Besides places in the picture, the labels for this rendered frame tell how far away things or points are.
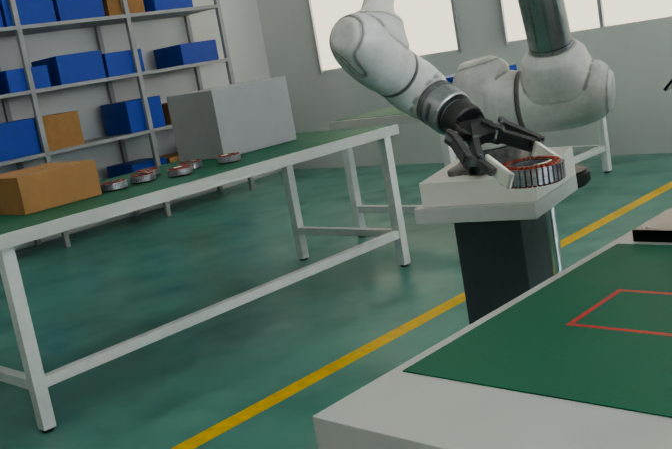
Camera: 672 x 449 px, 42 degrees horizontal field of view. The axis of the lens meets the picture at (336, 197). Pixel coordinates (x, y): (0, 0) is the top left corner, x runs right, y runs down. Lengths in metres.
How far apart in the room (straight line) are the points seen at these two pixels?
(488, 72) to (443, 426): 1.31
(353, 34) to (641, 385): 0.80
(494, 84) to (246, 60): 7.28
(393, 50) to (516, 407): 0.77
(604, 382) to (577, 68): 1.16
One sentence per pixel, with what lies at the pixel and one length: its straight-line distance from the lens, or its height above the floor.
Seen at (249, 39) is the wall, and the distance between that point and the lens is 9.40.
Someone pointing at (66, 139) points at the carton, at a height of 0.84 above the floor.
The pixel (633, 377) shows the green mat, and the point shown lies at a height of 0.75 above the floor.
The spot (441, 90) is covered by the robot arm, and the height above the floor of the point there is 1.07.
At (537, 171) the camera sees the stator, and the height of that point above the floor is 0.92.
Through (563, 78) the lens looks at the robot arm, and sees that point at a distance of 2.10.
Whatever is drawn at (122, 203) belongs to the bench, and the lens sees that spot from 3.47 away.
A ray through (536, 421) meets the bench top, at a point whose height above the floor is 0.75.
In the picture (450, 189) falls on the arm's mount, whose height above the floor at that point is 0.79.
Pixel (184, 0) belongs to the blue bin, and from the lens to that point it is 8.27.
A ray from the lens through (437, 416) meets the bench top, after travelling 1.03.
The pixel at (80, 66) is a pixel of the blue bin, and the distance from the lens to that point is 7.59.
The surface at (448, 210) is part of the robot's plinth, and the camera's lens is 2.18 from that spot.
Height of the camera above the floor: 1.17
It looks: 9 degrees down
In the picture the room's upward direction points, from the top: 10 degrees counter-clockwise
